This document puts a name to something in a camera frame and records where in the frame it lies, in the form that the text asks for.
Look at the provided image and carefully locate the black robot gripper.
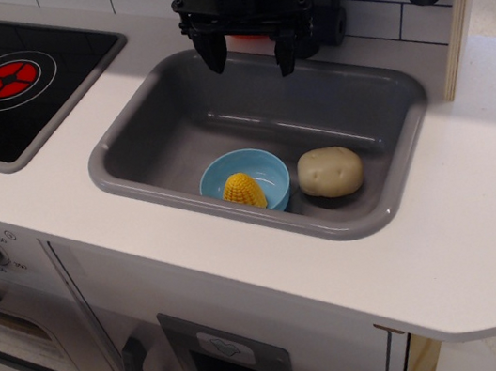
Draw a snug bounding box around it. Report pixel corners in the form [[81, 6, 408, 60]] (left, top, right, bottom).
[[171, 0, 312, 77]]

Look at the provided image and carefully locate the orange toy object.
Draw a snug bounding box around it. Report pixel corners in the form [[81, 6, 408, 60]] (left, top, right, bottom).
[[226, 35, 271, 52]]

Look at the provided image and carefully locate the beige toy potato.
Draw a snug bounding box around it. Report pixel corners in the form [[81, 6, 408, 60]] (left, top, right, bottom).
[[297, 147, 364, 198]]

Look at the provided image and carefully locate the yellow toy corn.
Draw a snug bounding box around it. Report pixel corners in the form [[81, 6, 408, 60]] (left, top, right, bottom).
[[222, 172, 268, 209]]

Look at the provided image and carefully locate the grey plastic sink basin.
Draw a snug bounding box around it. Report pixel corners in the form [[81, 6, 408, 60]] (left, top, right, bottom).
[[88, 50, 427, 240]]

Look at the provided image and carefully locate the grey dispenser panel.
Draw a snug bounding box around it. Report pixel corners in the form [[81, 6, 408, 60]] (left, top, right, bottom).
[[157, 314, 292, 371]]

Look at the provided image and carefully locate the black toy stovetop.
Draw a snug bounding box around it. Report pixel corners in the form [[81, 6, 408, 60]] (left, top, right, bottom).
[[0, 22, 127, 174]]

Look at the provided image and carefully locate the light blue bowl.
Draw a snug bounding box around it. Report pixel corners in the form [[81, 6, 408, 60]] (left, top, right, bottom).
[[199, 148, 290, 211]]

